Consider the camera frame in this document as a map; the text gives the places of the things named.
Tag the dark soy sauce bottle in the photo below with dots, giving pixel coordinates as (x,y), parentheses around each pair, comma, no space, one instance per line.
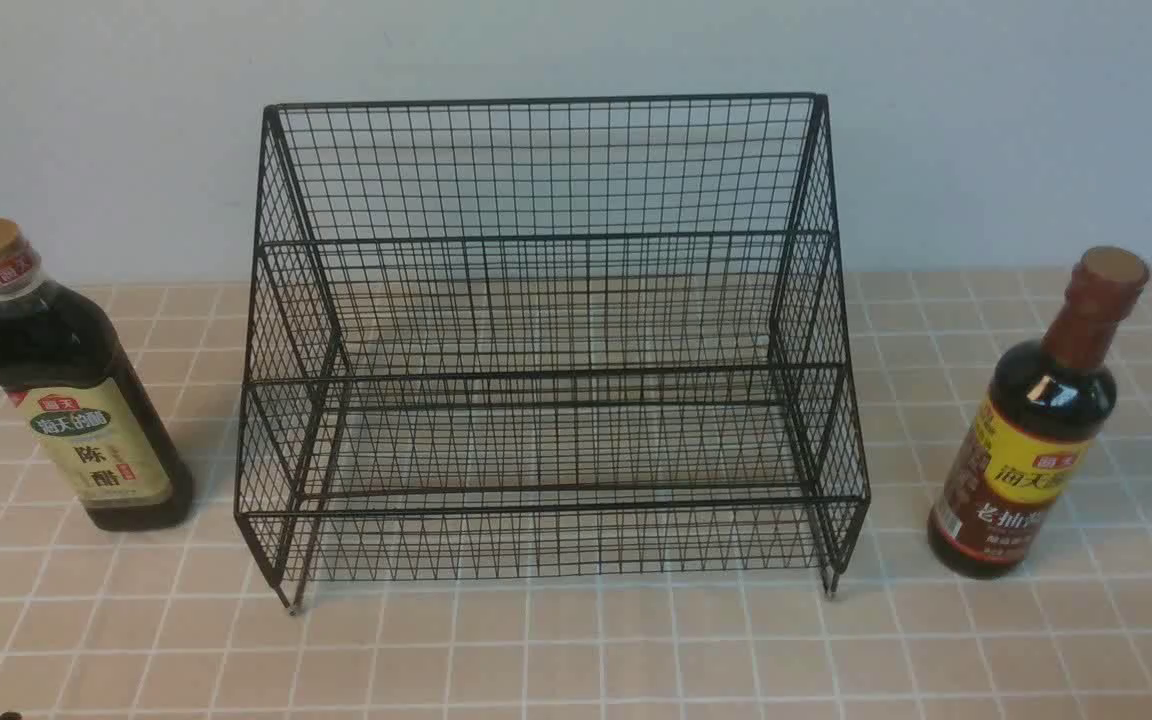
(1045,403)

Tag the vinegar bottle gold cap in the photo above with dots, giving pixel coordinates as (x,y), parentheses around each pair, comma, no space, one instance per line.
(65,370)

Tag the black wire mesh rack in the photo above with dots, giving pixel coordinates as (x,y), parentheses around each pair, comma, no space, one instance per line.
(548,337)

